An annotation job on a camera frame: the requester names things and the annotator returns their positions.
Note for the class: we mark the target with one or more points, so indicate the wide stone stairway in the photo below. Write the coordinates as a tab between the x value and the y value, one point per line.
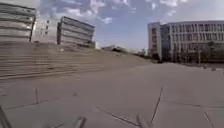
50	60

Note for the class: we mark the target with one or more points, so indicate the grey paved plaza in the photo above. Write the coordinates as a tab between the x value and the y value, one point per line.
120	90

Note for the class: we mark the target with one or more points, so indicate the grey building with slanted bands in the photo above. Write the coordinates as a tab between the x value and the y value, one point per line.
76	32

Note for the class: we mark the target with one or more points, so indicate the low distant building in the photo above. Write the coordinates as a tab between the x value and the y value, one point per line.
115	49

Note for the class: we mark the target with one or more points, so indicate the grey banded multistorey building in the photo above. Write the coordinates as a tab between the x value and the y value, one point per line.
15	23

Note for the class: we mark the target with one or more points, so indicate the pale concrete building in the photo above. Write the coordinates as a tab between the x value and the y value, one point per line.
45	31

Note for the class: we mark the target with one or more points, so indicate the row of trees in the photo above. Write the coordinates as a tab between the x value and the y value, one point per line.
196	53

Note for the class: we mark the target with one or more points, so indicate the white building with many windows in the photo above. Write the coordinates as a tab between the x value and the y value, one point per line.
190	36

